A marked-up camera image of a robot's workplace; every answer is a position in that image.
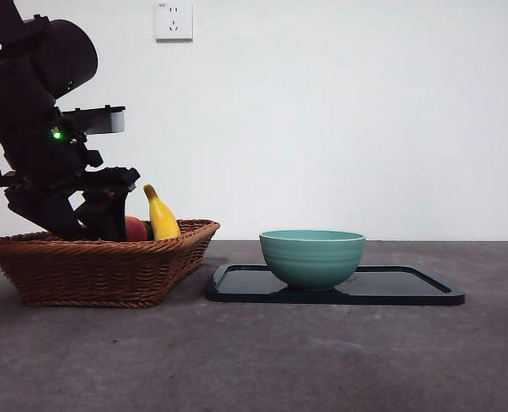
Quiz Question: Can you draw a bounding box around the dark rectangular tray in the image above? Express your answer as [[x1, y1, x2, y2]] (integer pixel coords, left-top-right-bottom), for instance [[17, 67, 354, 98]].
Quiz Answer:
[[205, 264, 467, 306]]

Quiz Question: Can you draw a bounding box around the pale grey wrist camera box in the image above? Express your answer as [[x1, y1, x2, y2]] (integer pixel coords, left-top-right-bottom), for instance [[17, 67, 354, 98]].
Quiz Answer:
[[60, 104, 126, 135]]

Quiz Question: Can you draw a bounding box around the brown wicker basket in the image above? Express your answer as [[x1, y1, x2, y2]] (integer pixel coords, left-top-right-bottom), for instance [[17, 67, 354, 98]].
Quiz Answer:
[[0, 219, 221, 309]]

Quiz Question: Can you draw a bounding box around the yellow banana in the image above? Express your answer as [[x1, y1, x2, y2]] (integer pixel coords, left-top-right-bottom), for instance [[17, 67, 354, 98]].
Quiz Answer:
[[142, 184, 182, 241]]

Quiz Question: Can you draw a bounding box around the red orange peach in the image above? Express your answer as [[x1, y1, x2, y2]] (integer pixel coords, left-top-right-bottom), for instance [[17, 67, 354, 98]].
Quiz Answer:
[[124, 215, 148, 242]]

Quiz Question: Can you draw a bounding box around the white wall socket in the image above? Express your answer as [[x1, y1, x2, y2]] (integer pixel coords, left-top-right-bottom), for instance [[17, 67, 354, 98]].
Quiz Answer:
[[155, 2, 194, 43]]

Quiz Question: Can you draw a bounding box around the teal ribbed bowl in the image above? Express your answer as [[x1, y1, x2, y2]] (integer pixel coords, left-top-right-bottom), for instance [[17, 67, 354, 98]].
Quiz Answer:
[[259, 229, 366, 292]]

